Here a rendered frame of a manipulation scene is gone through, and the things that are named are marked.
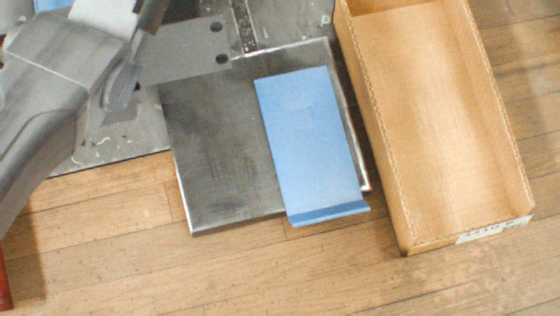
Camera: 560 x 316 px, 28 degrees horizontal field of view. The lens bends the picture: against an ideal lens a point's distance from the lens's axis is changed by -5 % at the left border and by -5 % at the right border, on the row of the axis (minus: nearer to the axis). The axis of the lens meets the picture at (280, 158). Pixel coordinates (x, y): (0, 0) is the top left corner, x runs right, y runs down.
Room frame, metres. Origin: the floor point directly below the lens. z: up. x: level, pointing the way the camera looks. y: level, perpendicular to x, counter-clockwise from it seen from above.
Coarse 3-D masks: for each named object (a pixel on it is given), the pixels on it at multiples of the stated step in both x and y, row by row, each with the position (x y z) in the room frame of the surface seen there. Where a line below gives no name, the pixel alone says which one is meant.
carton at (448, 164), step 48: (336, 0) 0.50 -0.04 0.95; (384, 0) 0.52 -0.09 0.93; (432, 0) 0.53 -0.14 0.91; (384, 48) 0.48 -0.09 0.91; (432, 48) 0.48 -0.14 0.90; (480, 48) 0.46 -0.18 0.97; (384, 96) 0.43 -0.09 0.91; (432, 96) 0.43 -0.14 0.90; (480, 96) 0.43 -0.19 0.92; (384, 144) 0.35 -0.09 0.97; (432, 144) 0.38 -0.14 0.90; (480, 144) 0.38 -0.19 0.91; (384, 192) 0.33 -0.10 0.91; (432, 192) 0.33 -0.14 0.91; (480, 192) 0.34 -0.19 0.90; (528, 192) 0.32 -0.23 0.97; (432, 240) 0.28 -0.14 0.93
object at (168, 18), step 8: (176, 0) 0.48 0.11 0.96; (184, 0) 0.48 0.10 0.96; (192, 0) 0.49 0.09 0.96; (168, 8) 0.48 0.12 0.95; (176, 8) 0.48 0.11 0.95; (184, 8) 0.48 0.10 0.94; (192, 8) 0.49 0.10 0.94; (168, 16) 0.48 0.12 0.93; (176, 16) 0.48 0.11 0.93; (184, 16) 0.48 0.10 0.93; (192, 16) 0.49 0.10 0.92; (200, 16) 0.49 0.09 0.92; (160, 24) 0.48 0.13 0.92; (0, 40) 0.43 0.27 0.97
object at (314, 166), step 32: (288, 96) 0.41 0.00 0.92; (320, 96) 0.41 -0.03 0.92; (288, 128) 0.38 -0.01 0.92; (320, 128) 0.38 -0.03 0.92; (288, 160) 0.35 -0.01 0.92; (320, 160) 0.35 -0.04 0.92; (352, 160) 0.35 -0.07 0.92; (288, 192) 0.32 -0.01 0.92; (320, 192) 0.32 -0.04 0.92; (352, 192) 0.32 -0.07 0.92
